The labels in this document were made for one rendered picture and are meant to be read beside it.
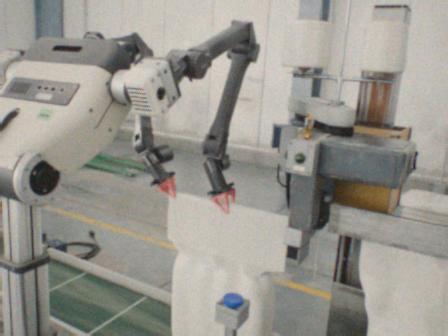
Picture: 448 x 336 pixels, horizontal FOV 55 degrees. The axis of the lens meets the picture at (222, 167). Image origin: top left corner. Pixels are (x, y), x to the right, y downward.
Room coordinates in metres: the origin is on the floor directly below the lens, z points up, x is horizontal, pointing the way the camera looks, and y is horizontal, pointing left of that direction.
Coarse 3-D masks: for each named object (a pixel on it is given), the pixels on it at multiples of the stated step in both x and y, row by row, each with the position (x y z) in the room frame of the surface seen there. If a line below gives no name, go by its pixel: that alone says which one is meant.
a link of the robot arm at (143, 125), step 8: (144, 56) 1.79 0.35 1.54; (136, 120) 1.69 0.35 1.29; (144, 120) 1.68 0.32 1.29; (136, 128) 1.67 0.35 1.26; (144, 128) 1.65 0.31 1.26; (136, 136) 1.67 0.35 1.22; (144, 136) 1.64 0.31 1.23; (152, 136) 1.66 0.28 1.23; (136, 144) 1.64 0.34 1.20; (144, 144) 1.62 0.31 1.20
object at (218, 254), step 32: (192, 224) 1.53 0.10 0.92; (224, 224) 1.46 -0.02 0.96; (256, 224) 1.41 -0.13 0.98; (192, 256) 1.48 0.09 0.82; (224, 256) 1.46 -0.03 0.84; (256, 256) 1.41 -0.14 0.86; (192, 288) 1.44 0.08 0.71; (224, 288) 1.37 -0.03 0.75; (256, 288) 1.35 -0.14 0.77; (192, 320) 1.44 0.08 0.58; (256, 320) 1.34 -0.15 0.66
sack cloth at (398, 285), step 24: (360, 264) 1.25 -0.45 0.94; (384, 264) 1.20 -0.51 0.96; (408, 264) 1.18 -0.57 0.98; (432, 264) 1.15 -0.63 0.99; (384, 288) 1.18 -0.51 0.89; (408, 288) 1.15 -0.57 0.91; (432, 288) 1.13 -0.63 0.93; (384, 312) 1.15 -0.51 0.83; (408, 312) 1.12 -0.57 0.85; (432, 312) 1.10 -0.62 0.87
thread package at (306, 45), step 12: (288, 24) 1.53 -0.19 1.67; (300, 24) 1.49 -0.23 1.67; (312, 24) 1.48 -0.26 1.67; (324, 24) 1.49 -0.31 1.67; (288, 36) 1.52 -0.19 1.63; (300, 36) 1.48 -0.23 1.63; (312, 36) 1.47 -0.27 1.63; (324, 36) 1.49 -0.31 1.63; (288, 48) 1.51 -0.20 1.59; (300, 48) 1.48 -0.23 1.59; (312, 48) 1.47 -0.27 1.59; (324, 48) 1.49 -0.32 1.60; (288, 60) 1.50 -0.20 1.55; (300, 60) 1.48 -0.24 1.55; (312, 60) 1.47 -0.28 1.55; (324, 60) 1.49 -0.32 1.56
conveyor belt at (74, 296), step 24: (48, 264) 2.18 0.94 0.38; (0, 288) 1.90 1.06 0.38; (72, 288) 1.94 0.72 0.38; (96, 288) 1.96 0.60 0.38; (120, 288) 1.98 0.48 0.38; (72, 312) 1.74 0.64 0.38; (96, 312) 1.75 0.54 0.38; (120, 312) 1.76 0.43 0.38; (144, 312) 1.77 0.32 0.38; (168, 312) 1.79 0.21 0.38
